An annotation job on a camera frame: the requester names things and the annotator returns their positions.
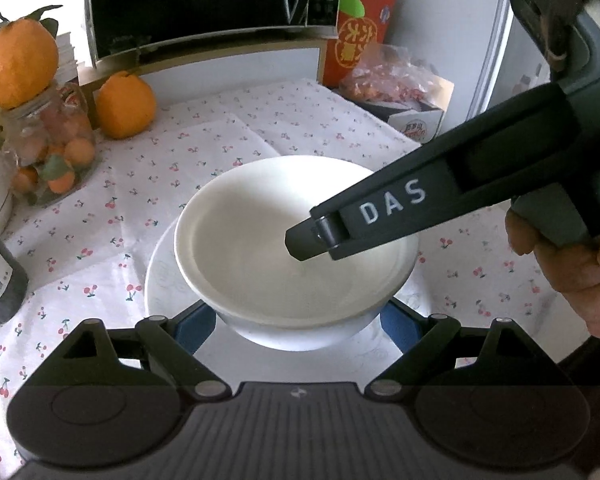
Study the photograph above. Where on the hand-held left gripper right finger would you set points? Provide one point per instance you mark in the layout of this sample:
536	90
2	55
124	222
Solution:
397	325

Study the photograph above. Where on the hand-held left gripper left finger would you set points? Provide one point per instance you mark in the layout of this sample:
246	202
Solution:
195	327

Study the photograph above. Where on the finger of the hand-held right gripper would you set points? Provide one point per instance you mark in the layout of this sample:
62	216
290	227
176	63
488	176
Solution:
430	180

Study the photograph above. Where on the large pale blue plate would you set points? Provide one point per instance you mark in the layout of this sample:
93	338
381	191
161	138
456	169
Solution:
160	280

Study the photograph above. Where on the flared white bowl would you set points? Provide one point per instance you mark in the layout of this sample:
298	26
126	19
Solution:
240	260

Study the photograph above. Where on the person's right hand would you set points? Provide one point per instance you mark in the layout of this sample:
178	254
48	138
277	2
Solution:
580	280

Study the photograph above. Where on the black and white cardboard box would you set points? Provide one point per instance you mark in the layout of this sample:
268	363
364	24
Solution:
420	127

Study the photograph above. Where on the grey refrigerator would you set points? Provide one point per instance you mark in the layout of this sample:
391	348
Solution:
520	60

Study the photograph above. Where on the plastic bag of oranges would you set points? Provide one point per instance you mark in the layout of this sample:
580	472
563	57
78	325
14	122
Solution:
390	80

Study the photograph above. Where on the cherry print tablecloth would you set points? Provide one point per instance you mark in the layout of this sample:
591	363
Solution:
130	195

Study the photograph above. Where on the red gift bag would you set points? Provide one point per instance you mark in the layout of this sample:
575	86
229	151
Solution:
352	50

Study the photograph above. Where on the dark glass bottle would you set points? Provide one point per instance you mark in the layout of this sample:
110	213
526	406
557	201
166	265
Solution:
0	300

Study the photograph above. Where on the bag of small tangerines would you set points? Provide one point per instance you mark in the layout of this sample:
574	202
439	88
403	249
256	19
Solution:
55	160

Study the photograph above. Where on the stack of white dishes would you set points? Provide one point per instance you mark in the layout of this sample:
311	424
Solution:
66	60

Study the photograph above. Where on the black microwave oven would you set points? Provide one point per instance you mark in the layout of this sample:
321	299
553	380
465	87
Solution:
190	0

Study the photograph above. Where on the large orange with leaves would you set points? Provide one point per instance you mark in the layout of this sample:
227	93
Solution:
20	65

